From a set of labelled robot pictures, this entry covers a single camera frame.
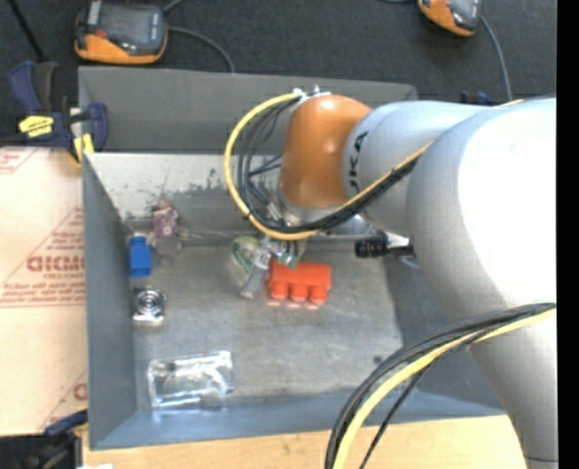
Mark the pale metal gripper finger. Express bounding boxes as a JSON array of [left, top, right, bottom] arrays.
[[250, 256, 272, 299], [240, 255, 264, 299]]

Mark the small purple toy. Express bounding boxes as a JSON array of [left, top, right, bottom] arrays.
[[151, 204, 180, 239]]

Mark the clear plastic packet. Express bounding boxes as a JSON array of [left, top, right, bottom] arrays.
[[146, 350, 236, 410]]

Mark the blue plastic block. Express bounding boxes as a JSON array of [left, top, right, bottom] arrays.
[[128, 234, 153, 278]]

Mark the shiny round metal piece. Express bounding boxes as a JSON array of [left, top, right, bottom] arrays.
[[132, 286, 168, 327]]

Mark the black cylinder on white bracket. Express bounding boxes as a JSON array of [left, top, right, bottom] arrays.
[[354, 231, 415, 261]]

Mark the brown cardboard board, red print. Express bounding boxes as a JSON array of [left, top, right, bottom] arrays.
[[0, 146, 90, 440]]

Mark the orange-red toy building block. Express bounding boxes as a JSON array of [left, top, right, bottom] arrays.
[[266, 261, 333, 311]]

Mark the pale green round cup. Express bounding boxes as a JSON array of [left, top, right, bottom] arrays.
[[230, 234, 262, 269]]

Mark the grey metal bin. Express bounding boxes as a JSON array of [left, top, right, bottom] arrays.
[[77, 65, 508, 451]]

